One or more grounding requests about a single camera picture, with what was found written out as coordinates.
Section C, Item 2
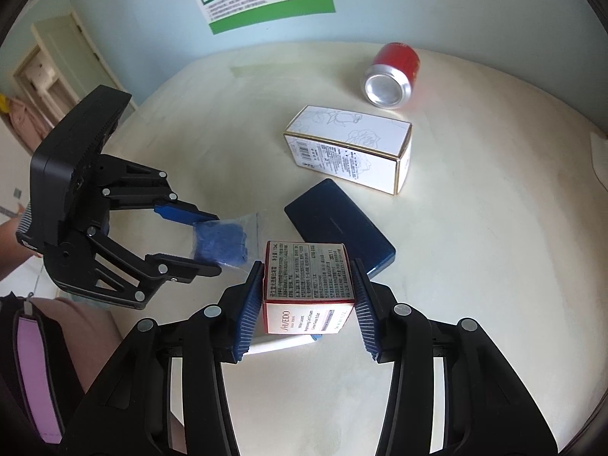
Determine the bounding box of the white tube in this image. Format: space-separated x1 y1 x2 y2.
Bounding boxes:
247 334 324 356

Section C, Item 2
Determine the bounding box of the dark blue case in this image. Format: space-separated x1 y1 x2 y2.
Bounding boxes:
284 178 396 280

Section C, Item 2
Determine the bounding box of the white floral carton box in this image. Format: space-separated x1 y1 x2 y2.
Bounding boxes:
283 104 413 195

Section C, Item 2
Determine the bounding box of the plastic bag of blue pieces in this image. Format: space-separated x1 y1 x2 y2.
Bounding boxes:
190 211 261 271

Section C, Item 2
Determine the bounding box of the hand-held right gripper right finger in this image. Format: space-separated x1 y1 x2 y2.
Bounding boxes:
351 259 561 456

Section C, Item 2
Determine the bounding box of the black and purple strap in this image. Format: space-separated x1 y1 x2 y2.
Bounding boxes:
0 293 84 446

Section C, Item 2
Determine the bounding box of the red drink can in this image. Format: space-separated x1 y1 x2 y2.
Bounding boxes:
364 42 422 110

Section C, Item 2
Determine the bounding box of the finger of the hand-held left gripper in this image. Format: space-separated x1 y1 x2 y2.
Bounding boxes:
88 229 223 310
97 154 220 224

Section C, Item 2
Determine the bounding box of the light green door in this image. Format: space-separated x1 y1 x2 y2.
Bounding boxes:
12 12 138 153

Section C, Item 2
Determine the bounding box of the pink hanging garment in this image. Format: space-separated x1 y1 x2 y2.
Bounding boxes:
8 96 51 153

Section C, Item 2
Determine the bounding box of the white desk lamp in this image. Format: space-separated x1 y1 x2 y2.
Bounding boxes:
590 132 608 177

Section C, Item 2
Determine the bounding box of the person's left hand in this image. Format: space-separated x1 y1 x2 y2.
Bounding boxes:
0 202 44 280

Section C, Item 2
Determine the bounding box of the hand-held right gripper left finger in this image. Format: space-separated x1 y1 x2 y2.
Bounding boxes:
57 261 267 456

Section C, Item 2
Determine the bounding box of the small red and white box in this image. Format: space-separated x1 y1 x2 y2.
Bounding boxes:
263 241 357 336

